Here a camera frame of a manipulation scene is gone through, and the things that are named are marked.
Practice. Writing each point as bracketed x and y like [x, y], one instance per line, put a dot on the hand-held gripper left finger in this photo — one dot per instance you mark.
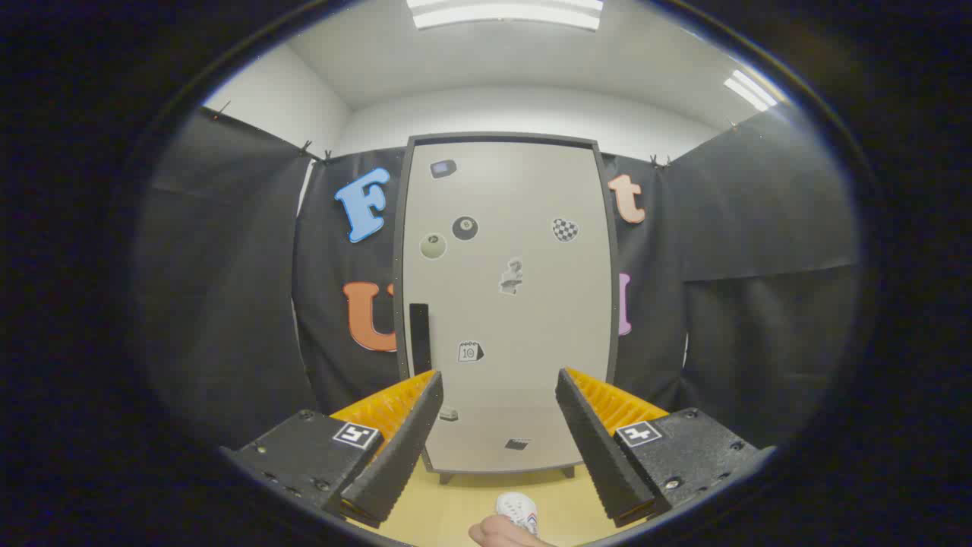
[402, 456]

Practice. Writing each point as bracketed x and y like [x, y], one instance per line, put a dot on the light grey shoe cabinet door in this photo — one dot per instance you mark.
[524, 327]

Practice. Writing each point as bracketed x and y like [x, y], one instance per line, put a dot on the black backdrop cloth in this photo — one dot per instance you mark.
[228, 304]

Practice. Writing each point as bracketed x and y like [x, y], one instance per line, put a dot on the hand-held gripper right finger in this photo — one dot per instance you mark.
[600, 456]

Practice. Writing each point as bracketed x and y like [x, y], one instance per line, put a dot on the white shoe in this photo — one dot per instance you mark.
[518, 507]

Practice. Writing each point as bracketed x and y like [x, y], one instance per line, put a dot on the grey shoe cabinet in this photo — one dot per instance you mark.
[501, 138]

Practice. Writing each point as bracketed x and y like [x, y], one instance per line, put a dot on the long ceiling light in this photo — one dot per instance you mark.
[505, 14]

